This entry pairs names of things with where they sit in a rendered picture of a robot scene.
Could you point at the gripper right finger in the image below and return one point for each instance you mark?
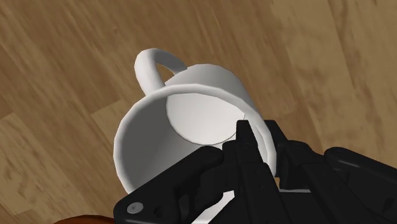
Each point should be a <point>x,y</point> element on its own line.
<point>335,186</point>

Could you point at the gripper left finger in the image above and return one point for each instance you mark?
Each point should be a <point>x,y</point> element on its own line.
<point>245,173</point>

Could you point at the white mug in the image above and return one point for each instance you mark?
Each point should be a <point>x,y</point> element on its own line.
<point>192,121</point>

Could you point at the reddish brown rounded object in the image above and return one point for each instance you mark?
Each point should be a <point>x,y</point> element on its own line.
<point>86,220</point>

